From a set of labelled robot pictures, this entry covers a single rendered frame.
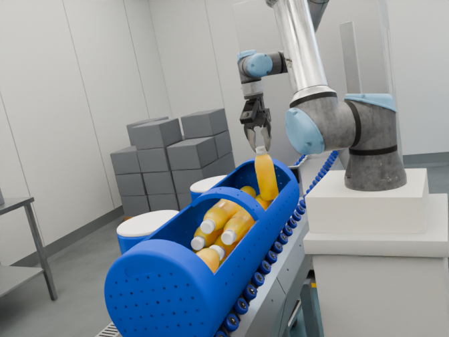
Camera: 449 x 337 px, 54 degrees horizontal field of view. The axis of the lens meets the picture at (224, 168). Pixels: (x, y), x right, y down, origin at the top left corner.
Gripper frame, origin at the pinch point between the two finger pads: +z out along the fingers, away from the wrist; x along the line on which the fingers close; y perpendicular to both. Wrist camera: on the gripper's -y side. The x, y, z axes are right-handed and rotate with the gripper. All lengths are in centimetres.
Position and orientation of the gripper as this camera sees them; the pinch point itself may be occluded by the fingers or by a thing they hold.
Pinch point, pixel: (260, 148)
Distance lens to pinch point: 161.5
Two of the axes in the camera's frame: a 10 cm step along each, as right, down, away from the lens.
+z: 1.8, 9.6, 2.1
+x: -9.1, 0.8, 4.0
